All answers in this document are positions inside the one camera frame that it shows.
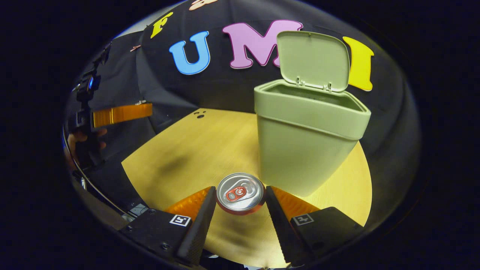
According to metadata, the green desktop garbage bin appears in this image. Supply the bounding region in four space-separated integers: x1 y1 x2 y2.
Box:
254 31 372 197

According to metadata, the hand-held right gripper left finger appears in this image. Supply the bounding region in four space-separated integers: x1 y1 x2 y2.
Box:
120 186 217 266

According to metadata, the wooden desktop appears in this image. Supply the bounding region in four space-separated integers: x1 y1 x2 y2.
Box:
122 109 372 269

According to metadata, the black backdrop cloth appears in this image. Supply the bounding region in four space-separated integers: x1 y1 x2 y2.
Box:
64 0 420 225

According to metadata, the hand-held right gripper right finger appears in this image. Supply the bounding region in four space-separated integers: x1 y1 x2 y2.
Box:
265 186 364 265

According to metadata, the red pop can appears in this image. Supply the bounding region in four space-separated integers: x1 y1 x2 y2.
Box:
216 172 266 216

